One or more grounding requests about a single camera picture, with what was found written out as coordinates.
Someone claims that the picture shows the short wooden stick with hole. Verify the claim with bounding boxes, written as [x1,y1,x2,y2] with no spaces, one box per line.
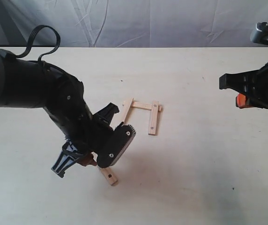
[148,101,159,135]

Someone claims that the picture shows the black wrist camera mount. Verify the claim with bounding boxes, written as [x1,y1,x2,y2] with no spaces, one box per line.
[97,123,136,168]

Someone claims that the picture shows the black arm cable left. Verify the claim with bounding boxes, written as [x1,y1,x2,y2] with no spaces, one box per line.
[15,24,61,63]

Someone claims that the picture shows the horizontal wooden stick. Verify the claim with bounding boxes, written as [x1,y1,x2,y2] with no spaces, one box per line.
[122,101,163,112]

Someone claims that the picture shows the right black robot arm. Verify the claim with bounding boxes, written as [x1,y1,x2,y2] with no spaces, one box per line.
[219,22,268,109]

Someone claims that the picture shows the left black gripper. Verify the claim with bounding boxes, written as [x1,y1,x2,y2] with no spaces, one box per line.
[51,102,119,178]

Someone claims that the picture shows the wood block with magnets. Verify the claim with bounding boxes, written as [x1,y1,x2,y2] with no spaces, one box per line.
[99,167,119,186]

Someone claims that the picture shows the white backdrop cloth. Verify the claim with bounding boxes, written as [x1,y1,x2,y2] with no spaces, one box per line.
[0,0,268,48]

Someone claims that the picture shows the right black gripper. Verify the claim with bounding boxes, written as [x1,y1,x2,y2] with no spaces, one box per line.
[219,63,268,109]

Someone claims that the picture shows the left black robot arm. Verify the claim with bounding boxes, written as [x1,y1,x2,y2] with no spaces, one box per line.
[0,52,128,177]

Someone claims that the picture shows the plain wooden stick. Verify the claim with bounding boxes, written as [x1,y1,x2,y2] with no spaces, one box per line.
[121,97,134,123]

